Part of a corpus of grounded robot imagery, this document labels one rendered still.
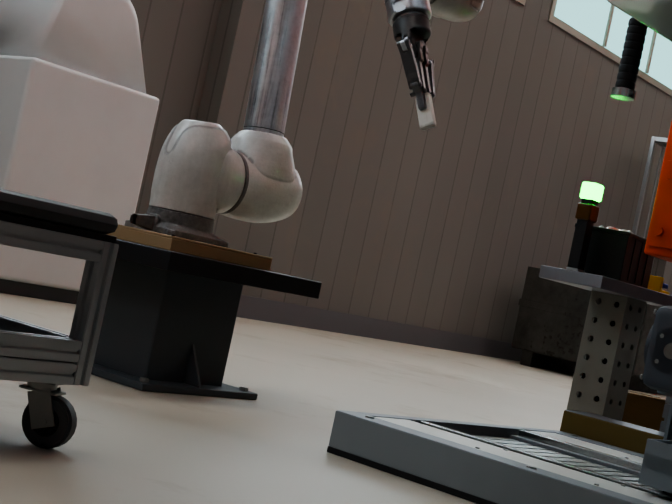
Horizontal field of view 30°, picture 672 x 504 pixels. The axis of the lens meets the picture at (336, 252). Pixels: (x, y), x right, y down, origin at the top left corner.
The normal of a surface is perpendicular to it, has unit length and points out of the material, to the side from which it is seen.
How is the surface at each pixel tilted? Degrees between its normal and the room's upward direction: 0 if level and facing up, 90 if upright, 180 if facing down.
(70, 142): 90
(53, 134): 90
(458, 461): 90
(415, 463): 90
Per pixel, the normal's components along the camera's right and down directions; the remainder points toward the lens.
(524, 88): 0.77, 0.15
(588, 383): -0.65, -0.15
